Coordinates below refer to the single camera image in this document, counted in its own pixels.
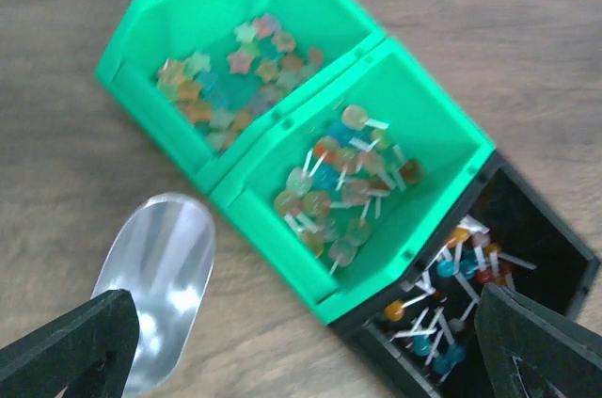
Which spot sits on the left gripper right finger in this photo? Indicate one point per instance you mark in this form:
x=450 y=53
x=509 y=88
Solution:
x=530 y=350

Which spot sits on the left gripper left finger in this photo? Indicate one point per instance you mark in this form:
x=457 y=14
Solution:
x=86 y=352

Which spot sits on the black lollipop bin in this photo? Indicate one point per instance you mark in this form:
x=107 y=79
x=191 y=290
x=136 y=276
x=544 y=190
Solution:
x=527 y=227

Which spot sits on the silver metal scoop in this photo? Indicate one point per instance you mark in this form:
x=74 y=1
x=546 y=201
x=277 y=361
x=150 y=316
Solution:
x=164 y=256

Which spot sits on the green two-compartment candy bin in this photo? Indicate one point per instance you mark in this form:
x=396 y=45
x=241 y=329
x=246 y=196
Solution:
x=311 y=59

